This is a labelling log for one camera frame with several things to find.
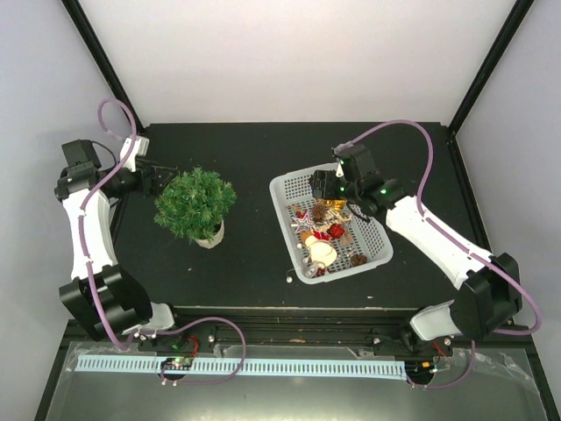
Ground white ball string lights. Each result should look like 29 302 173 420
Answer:
285 242 326 285

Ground brown pine cone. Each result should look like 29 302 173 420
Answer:
311 203 328 222
350 254 368 267

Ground white plastic basket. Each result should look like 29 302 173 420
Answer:
269 163 394 283

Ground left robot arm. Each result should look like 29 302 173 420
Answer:
55 161 188 350

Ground burlap sack ornament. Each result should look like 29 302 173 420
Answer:
339 232 354 247

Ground white tree pot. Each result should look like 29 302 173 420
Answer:
195 220 225 249

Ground silver red star ornament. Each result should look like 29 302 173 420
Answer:
290 211 314 234

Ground wooden merry christmas sign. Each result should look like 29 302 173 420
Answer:
313 209 353 232

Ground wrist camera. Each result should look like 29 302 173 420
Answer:
334 145 377 182
121 136 150 160

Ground black aluminium frame rail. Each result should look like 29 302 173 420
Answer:
65 306 536 352

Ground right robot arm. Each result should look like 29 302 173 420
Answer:
309 170 522 353

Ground white snowman ornament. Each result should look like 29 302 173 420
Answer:
304 235 337 267

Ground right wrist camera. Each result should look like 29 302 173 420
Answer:
334 145 377 182

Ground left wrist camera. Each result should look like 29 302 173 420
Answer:
121 136 150 160

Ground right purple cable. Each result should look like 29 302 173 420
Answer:
337 118 543 391

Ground white slotted cable duct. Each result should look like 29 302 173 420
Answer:
75 355 407 381

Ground small green christmas tree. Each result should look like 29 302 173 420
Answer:
154 167 237 240

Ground gold foil gift box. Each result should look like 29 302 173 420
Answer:
330 200 346 211

